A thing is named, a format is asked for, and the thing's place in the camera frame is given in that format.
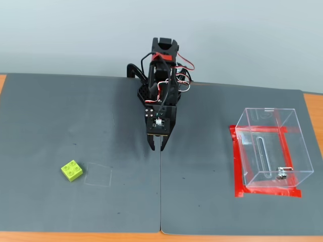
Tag grey mat with red tape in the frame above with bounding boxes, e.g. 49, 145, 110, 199
160, 82, 323, 236

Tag red tape frame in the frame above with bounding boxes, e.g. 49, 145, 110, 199
229, 124, 303, 199

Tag black table clamp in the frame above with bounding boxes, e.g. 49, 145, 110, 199
126, 63, 142, 80

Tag black cable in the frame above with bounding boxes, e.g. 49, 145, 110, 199
140, 51, 175, 114

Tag red white servo wires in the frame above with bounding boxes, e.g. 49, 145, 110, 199
145, 51, 196, 104

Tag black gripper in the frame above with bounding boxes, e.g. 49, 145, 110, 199
144, 104, 178, 152

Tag small metal latch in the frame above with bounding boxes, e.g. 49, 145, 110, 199
275, 166, 294, 180

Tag transparent acrylic box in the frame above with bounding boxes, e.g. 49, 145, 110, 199
235, 107, 314, 189

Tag green lego block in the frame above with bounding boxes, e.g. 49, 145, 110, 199
60, 159, 84, 183

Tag small camera circuit board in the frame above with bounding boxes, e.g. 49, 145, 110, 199
150, 117, 168, 132

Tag grey mat with chalk square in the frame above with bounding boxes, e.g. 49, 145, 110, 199
0, 73, 162, 234

